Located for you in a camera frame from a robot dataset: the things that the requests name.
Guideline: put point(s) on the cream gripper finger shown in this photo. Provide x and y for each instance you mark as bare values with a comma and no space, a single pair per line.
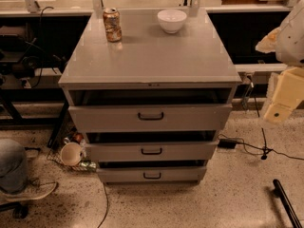
268,43
284,94

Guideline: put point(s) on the grey top drawer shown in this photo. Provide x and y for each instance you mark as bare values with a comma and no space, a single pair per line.
150,118

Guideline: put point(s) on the grey drawer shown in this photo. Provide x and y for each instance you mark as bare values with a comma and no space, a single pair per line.
150,118
161,174
150,151

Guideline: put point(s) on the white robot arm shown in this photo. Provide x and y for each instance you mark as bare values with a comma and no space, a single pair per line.
290,40

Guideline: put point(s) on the grey bottom drawer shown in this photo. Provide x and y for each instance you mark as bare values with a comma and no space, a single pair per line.
161,174

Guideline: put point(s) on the grey drawer cabinet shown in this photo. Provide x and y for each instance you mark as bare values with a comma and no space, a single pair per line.
150,67

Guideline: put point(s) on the grey middle drawer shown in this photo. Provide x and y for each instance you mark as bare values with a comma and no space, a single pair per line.
150,151

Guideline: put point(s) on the black power adapter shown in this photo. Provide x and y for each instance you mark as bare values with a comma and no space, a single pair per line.
227,143

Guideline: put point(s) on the white ceramic bowl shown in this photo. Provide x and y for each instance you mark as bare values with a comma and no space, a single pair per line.
171,20

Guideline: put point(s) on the black metal bar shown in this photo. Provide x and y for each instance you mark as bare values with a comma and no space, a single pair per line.
279,192

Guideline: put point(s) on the orange soda can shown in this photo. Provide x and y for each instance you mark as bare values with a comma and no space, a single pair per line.
112,24

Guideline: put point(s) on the tipped paper cup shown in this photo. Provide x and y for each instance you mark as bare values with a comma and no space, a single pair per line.
71,154

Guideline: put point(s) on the dark equipment under bench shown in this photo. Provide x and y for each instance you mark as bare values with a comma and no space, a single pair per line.
22,59

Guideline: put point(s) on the grey sneaker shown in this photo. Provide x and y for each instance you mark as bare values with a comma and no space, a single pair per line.
33,191

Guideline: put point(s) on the person's jeans leg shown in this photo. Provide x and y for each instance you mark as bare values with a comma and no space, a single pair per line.
13,167

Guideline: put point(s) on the black office chair base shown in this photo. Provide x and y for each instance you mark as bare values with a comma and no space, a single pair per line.
19,211

